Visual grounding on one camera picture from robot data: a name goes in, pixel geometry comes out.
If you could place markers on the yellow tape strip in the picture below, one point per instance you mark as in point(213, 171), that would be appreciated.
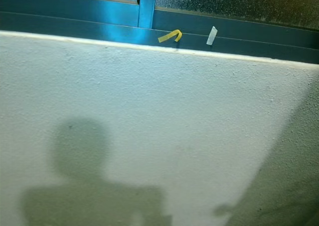
point(172, 36)

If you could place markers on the white tape strip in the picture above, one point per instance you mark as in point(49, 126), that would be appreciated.
point(212, 35)

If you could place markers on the frosted glass window pane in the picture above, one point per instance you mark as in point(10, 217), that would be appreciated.
point(234, 2)

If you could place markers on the blue-grey metal window frame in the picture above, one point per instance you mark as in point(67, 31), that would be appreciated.
point(79, 17)

